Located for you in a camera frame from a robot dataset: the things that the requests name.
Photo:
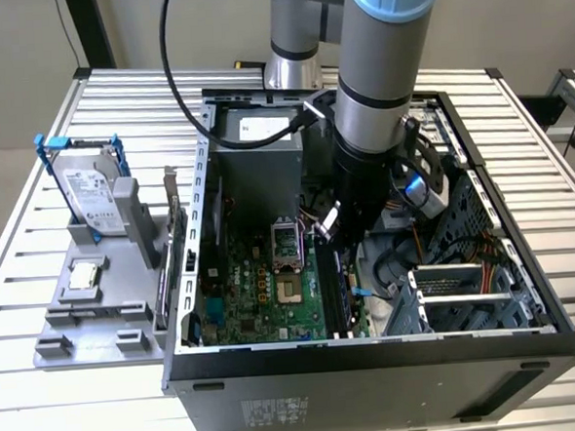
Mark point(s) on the black open PC case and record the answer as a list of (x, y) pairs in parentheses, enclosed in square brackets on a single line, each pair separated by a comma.
[(328, 398)]

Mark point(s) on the green motherboard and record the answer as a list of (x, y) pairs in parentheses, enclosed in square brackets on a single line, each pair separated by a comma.
[(243, 296)]

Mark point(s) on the metal disk bay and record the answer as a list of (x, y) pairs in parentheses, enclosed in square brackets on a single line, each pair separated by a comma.
[(447, 279)]

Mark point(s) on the small silver wrist camera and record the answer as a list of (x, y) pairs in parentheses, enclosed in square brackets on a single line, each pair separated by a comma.
[(328, 220)]

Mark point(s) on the grey parts rack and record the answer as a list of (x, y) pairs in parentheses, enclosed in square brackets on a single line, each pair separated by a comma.
[(121, 284)]

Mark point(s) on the grey power supply unit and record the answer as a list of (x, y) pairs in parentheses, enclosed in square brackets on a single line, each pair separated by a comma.
[(261, 178)]

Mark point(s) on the aluminium side table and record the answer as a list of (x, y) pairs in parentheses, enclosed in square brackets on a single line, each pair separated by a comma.
[(570, 83)]

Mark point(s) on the grey metal drive cage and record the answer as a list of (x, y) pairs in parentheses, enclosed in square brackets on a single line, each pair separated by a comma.
[(442, 128)]

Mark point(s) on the black frame post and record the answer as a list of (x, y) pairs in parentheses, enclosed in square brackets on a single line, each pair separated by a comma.
[(88, 32)]

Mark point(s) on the dark RAM stick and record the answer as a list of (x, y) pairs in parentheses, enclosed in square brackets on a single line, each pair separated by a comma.
[(343, 285), (98, 314)]

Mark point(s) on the black RAM slot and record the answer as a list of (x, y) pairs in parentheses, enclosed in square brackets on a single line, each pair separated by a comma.
[(332, 296), (326, 291)]

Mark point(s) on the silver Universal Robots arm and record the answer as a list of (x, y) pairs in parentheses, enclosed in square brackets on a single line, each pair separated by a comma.
[(381, 73)]

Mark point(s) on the graphics card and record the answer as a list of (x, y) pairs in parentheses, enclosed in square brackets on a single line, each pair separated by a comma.
[(176, 232)]

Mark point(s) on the black table bracket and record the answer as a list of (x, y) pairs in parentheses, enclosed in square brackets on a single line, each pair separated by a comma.
[(544, 109)]

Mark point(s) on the silver CPU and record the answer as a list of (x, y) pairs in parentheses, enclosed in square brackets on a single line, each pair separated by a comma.
[(82, 278)]

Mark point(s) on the hard disk in blue carrier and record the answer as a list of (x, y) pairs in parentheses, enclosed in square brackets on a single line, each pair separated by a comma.
[(86, 189)]

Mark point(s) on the silver camera with black bracket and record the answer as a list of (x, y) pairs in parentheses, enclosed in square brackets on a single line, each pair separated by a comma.
[(430, 202)]

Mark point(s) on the CPU socket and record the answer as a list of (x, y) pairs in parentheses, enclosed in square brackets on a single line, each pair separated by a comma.
[(288, 289)]

